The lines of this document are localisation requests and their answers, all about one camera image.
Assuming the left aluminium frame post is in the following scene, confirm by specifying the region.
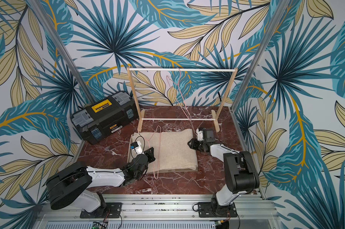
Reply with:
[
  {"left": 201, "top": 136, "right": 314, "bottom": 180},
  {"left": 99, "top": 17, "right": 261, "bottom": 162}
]
[{"left": 28, "top": 0, "right": 95, "bottom": 103}]

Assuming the black yellow toolbox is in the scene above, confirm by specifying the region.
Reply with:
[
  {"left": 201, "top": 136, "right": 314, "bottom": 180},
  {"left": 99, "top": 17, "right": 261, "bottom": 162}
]
[{"left": 70, "top": 91, "right": 138, "bottom": 145}]

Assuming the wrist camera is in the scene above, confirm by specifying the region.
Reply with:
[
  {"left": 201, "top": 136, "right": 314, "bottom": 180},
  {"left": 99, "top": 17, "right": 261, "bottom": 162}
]
[
  {"left": 196, "top": 128, "right": 204, "bottom": 141},
  {"left": 130, "top": 141, "right": 143, "bottom": 154}
]

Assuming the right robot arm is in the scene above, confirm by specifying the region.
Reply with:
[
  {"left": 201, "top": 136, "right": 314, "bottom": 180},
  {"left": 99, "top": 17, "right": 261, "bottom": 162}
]
[{"left": 188, "top": 128, "right": 260, "bottom": 207}]

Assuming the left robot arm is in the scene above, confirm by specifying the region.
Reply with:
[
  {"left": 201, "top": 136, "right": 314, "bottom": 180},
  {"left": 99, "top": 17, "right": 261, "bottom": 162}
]
[{"left": 46, "top": 148, "right": 155, "bottom": 213}]

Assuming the beige wool scarf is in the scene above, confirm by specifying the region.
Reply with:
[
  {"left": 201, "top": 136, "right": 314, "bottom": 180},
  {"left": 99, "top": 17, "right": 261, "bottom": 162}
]
[{"left": 128, "top": 128, "right": 199, "bottom": 175}]

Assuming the aluminium frame post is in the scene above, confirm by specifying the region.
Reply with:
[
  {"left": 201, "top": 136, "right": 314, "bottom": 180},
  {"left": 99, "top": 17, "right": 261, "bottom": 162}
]
[
  {"left": 28, "top": 0, "right": 95, "bottom": 103},
  {"left": 231, "top": 0, "right": 290, "bottom": 114}
]

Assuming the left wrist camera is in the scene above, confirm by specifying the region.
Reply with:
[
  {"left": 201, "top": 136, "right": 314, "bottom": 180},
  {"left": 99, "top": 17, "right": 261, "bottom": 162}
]
[{"left": 130, "top": 141, "right": 143, "bottom": 154}]

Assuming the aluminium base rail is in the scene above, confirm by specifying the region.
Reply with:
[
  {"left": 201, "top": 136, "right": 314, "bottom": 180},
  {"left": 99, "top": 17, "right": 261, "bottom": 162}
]
[{"left": 34, "top": 194, "right": 283, "bottom": 229}]

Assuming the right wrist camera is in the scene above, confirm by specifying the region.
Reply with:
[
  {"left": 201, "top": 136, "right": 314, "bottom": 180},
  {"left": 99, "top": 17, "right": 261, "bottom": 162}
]
[{"left": 196, "top": 128, "right": 204, "bottom": 141}]

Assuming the right aluminium frame post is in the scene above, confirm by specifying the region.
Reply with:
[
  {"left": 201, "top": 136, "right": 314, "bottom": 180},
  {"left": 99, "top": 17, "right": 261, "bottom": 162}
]
[{"left": 231, "top": 0, "right": 290, "bottom": 114}]

